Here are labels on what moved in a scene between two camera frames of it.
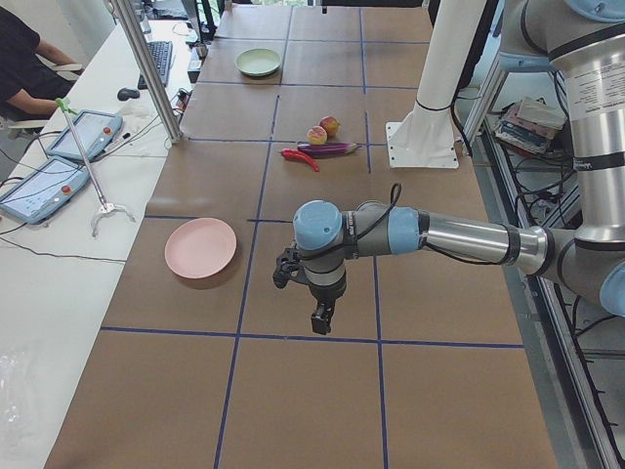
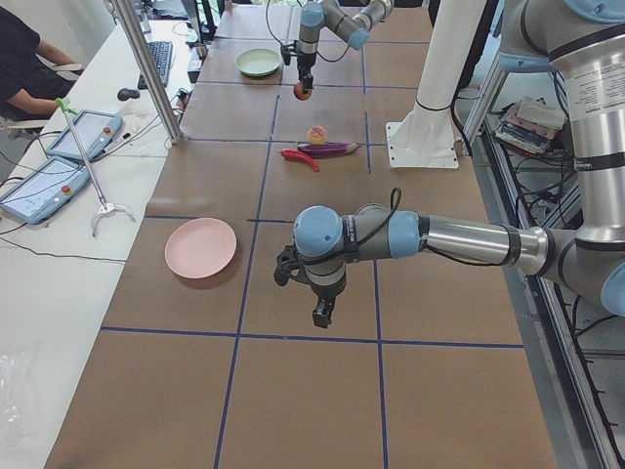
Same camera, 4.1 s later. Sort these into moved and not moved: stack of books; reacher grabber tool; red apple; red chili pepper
Moved: red apple
Not moved: stack of books; red chili pepper; reacher grabber tool
